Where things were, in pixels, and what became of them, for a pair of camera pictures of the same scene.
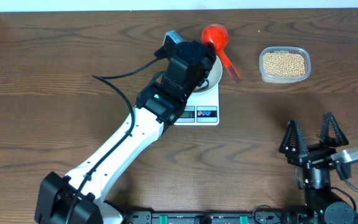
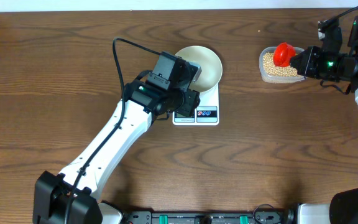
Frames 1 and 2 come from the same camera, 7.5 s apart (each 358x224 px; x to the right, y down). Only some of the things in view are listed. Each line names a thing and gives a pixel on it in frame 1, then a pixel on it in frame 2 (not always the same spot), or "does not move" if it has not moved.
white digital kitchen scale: (201, 109) does not move
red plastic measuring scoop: (217, 34) → (282, 55)
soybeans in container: (283, 64) does not move
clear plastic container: (279, 65) does not move
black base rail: (262, 217) does not move
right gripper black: (316, 155) → (307, 68)
